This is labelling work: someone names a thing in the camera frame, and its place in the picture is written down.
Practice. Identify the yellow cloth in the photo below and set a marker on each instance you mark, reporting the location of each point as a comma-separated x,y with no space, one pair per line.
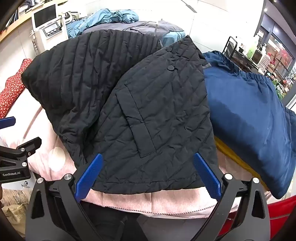
231,153

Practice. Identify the white machine with screen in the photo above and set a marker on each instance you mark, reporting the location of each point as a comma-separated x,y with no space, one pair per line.
49,30

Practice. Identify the navy blue jacket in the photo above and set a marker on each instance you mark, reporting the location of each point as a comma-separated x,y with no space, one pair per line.
242,111

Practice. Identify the pink blanket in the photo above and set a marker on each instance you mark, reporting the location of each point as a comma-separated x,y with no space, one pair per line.
150,201

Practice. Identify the light blue jacket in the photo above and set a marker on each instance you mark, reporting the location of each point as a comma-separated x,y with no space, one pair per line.
99,18

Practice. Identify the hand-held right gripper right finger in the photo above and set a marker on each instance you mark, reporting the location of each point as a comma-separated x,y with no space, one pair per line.
207,178

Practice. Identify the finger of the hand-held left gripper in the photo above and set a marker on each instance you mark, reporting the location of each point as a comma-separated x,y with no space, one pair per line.
8,122
27,146

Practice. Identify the black quilted jacket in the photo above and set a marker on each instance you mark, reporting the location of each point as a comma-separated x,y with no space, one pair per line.
150,104

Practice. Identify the store shelf with goods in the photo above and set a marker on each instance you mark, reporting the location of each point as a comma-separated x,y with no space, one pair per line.
279,60

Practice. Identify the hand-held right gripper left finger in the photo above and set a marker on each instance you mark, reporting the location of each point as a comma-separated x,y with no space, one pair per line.
89,176

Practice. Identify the grey purple jacket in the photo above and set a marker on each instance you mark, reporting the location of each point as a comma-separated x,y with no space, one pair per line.
143,26

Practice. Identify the red plastic bin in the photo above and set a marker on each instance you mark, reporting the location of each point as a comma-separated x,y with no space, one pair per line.
277,208

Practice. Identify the beige patterned cloth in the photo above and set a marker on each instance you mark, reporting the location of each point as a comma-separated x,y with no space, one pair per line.
13,208

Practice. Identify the red floral cloth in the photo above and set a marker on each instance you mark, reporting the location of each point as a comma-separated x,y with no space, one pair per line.
11,92

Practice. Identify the wooden wall shelf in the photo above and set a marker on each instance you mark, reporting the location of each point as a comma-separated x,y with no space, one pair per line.
13,30

